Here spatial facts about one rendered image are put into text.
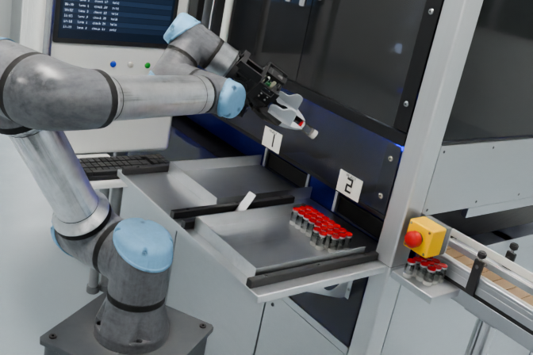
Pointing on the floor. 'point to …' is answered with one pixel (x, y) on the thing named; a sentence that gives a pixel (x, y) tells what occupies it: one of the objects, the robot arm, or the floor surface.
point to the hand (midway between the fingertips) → (296, 123)
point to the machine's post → (423, 143)
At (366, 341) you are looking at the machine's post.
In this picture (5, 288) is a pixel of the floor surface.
